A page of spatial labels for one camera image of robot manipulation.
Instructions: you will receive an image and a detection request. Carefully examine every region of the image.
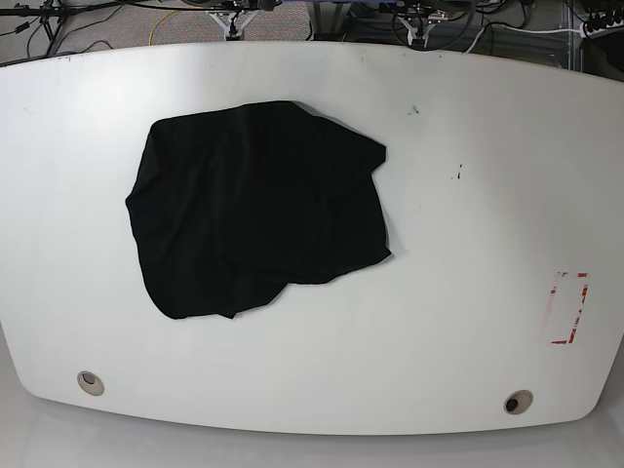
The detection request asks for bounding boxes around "table cable grommet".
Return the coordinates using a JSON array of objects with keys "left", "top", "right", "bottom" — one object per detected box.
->
[
  {"left": 504, "top": 390, "right": 533, "bottom": 415},
  {"left": 77, "top": 370, "right": 104, "bottom": 397}
]

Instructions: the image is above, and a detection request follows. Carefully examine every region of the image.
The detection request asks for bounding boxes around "black T-shirt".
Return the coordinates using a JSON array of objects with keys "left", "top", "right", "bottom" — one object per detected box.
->
[{"left": 126, "top": 101, "right": 391, "bottom": 320}]

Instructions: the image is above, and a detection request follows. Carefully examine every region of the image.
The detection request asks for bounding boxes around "yellow cable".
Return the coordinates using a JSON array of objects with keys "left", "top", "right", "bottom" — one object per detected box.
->
[{"left": 148, "top": 5, "right": 182, "bottom": 46}]

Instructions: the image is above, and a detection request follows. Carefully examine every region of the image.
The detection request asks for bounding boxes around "right table cable grommet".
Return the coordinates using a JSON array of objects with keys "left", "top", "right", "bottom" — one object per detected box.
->
[{"left": 504, "top": 390, "right": 533, "bottom": 415}]

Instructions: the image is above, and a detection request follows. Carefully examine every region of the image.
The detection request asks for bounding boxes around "black tripod stand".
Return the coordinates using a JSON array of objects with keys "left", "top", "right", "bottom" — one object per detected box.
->
[{"left": 1, "top": 1, "right": 119, "bottom": 59}]

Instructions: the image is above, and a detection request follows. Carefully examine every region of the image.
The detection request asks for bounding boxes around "left table cable grommet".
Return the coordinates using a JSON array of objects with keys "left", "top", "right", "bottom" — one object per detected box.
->
[{"left": 77, "top": 370, "right": 104, "bottom": 397}]

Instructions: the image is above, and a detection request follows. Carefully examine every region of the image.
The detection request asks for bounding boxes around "red tape rectangle marking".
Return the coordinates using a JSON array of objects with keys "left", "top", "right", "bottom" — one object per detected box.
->
[{"left": 542, "top": 272, "right": 589, "bottom": 346}]

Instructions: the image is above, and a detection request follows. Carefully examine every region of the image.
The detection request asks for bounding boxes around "white power strip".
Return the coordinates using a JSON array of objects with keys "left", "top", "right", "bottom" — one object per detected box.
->
[{"left": 579, "top": 11, "right": 623, "bottom": 38}]

